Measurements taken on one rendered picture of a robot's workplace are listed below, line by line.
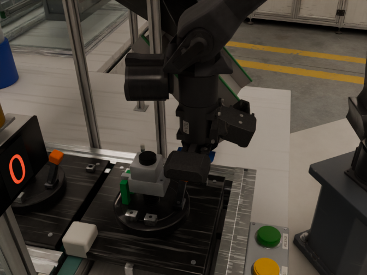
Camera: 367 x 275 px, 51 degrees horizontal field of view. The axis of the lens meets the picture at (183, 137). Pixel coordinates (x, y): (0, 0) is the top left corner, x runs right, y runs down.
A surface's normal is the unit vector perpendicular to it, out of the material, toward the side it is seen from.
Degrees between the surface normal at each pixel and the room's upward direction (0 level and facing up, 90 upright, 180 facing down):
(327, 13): 90
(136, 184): 90
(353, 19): 90
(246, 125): 17
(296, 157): 0
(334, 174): 0
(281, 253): 0
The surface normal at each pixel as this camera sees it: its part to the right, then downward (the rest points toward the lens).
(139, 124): -0.02, -0.82
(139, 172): -0.23, 0.56
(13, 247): 0.97, 0.12
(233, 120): 0.28, -0.76
